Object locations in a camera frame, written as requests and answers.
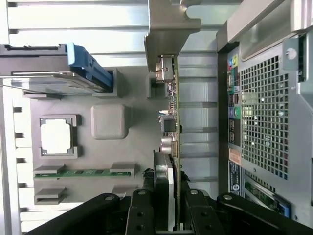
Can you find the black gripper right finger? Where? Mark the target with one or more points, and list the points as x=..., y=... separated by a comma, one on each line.
x=207, y=218

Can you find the green RAM stick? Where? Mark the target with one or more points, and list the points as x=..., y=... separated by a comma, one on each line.
x=80, y=173

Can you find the hard disk with blue bracket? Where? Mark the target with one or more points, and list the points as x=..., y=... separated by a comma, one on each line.
x=83, y=63

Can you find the grey open PC case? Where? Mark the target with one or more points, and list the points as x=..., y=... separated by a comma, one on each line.
x=293, y=147

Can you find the silver CPU chip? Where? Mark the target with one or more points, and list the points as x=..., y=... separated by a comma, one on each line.
x=56, y=135

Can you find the grey plastic parts rack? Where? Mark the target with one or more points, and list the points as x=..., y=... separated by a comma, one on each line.
x=110, y=154

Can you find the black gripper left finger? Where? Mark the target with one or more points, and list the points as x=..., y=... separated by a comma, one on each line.
x=139, y=215

